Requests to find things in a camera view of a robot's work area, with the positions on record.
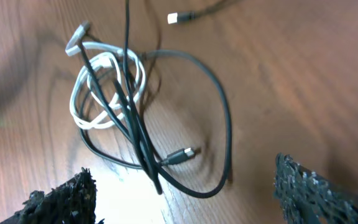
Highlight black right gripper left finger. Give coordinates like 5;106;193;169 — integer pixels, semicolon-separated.
1;167;104;224

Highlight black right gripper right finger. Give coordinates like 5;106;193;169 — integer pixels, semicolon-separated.
274;153;358;223

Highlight white USB cable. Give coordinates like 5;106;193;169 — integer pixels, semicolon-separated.
64;20;147;131

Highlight black USB-C cable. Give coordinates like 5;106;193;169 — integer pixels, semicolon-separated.
167;0;239;25

